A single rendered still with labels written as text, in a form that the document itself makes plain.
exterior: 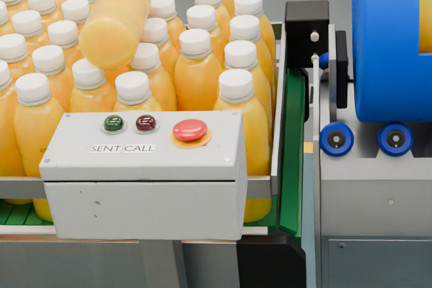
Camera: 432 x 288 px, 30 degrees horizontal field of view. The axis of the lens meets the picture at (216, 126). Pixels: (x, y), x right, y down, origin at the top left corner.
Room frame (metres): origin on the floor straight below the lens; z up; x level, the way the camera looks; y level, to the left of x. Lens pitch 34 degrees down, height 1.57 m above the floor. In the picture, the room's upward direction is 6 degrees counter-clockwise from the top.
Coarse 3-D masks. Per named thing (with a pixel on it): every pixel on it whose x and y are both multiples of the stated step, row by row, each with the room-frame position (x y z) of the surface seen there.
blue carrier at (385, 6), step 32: (352, 0) 1.05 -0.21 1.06; (384, 0) 0.82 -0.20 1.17; (416, 0) 0.82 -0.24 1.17; (352, 32) 1.03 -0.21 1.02; (384, 32) 0.81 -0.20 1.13; (416, 32) 0.80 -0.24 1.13; (384, 64) 0.80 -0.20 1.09; (416, 64) 0.80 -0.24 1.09; (384, 96) 0.81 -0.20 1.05; (416, 96) 0.80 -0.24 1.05
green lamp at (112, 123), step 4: (108, 116) 0.73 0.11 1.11; (112, 116) 0.72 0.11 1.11; (116, 116) 0.72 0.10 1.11; (120, 116) 0.73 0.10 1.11; (104, 120) 0.72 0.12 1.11; (108, 120) 0.72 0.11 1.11; (112, 120) 0.72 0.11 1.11; (116, 120) 0.72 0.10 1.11; (120, 120) 0.72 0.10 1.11; (104, 124) 0.72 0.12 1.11; (108, 124) 0.71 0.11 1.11; (112, 124) 0.71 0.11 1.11; (116, 124) 0.71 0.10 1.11; (120, 124) 0.71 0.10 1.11; (104, 128) 0.72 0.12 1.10; (108, 128) 0.71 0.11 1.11; (112, 128) 0.71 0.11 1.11; (116, 128) 0.71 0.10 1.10; (120, 128) 0.71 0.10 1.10
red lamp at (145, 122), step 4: (140, 116) 0.72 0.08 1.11; (144, 116) 0.72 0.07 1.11; (148, 116) 0.72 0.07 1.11; (152, 116) 0.72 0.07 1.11; (136, 120) 0.72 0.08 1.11; (140, 120) 0.71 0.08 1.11; (144, 120) 0.71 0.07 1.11; (148, 120) 0.71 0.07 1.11; (152, 120) 0.71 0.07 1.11; (136, 124) 0.71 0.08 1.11; (140, 124) 0.71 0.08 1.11; (144, 124) 0.71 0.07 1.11; (148, 124) 0.71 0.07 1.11; (152, 124) 0.71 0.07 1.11; (140, 128) 0.71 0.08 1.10; (144, 128) 0.70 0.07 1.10; (148, 128) 0.71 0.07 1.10; (152, 128) 0.71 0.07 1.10
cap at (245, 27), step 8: (240, 16) 0.96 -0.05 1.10; (248, 16) 0.96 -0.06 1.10; (232, 24) 0.94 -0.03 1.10; (240, 24) 0.94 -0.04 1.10; (248, 24) 0.94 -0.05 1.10; (256, 24) 0.94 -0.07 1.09; (232, 32) 0.94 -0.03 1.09; (240, 32) 0.93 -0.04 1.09; (248, 32) 0.93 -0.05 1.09; (256, 32) 0.94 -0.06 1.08
